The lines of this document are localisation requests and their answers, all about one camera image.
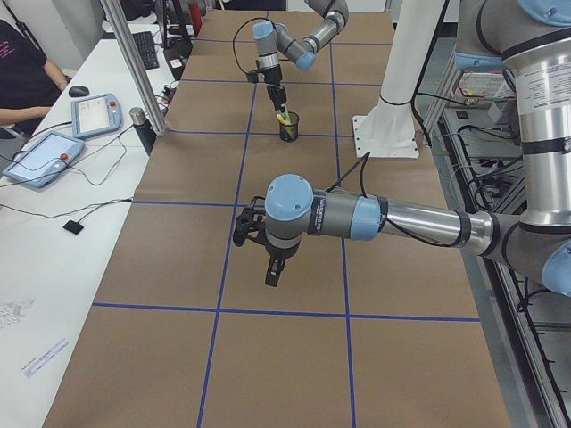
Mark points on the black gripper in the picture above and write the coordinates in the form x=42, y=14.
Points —
x=279, y=251
x=270, y=75

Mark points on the black mesh pen cup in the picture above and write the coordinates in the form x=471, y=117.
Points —
x=290, y=133

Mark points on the black water bottle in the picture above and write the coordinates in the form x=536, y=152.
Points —
x=143, y=127

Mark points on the black keyboard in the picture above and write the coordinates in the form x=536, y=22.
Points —
x=145, y=45

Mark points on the far teach pendant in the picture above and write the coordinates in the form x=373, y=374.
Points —
x=96, y=115

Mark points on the teach pendant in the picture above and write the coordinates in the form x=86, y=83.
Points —
x=45, y=160
x=96, y=115

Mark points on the black computer mouse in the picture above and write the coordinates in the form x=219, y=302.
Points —
x=78, y=91

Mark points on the small black square pad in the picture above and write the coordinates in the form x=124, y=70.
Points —
x=73, y=227

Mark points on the near teach pendant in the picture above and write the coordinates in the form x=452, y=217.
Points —
x=45, y=160

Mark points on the seated person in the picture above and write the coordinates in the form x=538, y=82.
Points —
x=30, y=82

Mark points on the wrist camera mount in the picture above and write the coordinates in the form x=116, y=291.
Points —
x=258, y=76
x=250, y=224

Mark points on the aluminium frame post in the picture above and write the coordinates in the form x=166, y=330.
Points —
x=121, y=30

